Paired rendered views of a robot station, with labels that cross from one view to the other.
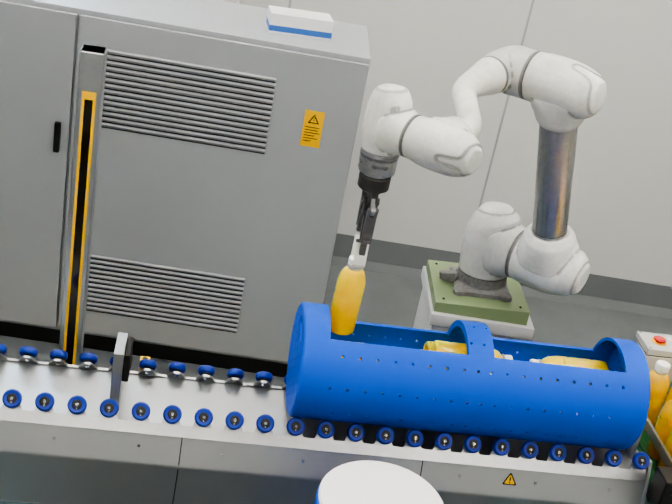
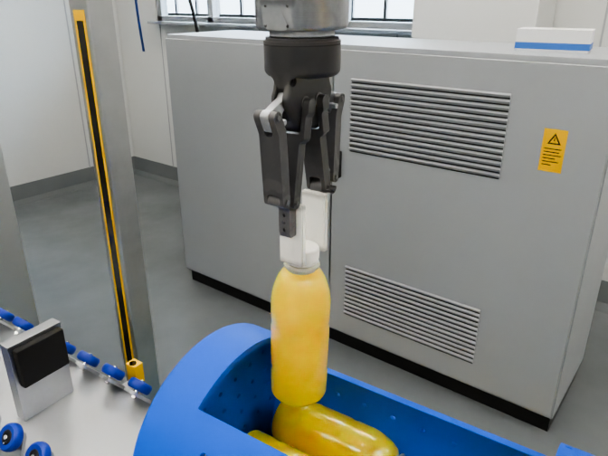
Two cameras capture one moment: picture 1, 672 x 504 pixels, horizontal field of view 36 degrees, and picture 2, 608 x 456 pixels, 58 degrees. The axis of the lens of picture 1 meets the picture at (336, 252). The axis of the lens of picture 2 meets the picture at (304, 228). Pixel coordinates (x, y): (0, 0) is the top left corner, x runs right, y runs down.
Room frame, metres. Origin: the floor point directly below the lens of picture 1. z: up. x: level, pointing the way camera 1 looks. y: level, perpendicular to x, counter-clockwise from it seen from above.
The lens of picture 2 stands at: (1.86, -0.44, 1.62)
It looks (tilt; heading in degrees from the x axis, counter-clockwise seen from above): 23 degrees down; 43
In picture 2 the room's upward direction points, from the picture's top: straight up
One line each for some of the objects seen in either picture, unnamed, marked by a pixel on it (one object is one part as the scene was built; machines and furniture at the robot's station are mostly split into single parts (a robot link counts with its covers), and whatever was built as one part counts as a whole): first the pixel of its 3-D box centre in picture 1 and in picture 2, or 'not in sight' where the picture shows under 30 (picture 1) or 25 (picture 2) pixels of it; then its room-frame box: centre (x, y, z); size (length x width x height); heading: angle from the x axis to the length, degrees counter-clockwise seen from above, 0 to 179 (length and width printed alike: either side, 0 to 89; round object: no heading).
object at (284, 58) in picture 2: (372, 190); (302, 82); (2.27, -0.06, 1.54); 0.08 x 0.07 x 0.09; 10
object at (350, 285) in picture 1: (347, 296); (299, 327); (2.27, -0.05, 1.26); 0.07 x 0.07 x 0.19
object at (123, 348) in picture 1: (121, 370); (42, 370); (2.13, 0.46, 1.00); 0.10 x 0.04 x 0.15; 9
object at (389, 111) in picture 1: (391, 119); not in sight; (2.26, -0.07, 1.73); 0.13 x 0.11 x 0.16; 58
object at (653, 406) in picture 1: (651, 396); not in sight; (2.53, -0.95, 0.99); 0.07 x 0.07 x 0.19
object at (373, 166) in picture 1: (377, 161); (301, 3); (2.26, -0.05, 1.62); 0.09 x 0.09 x 0.06
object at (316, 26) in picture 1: (299, 22); (554, 40); (3.96, 0.31, 1.48); 0.24 x 0.12 x 0.08; 103
